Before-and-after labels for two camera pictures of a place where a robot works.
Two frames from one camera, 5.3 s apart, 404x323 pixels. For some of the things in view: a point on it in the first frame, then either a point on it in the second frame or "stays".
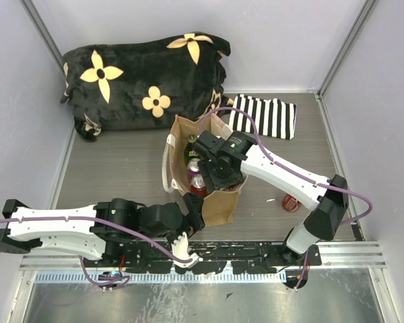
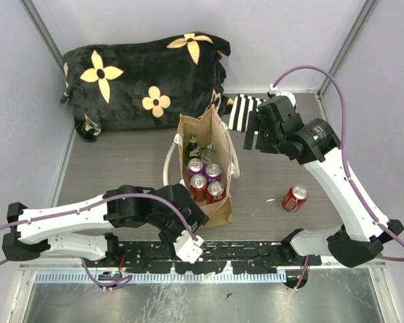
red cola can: [198, 185] stays
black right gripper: [212, 182] -> [253, 126]
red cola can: [291, 204] stays
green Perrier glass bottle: [191, 150] stays
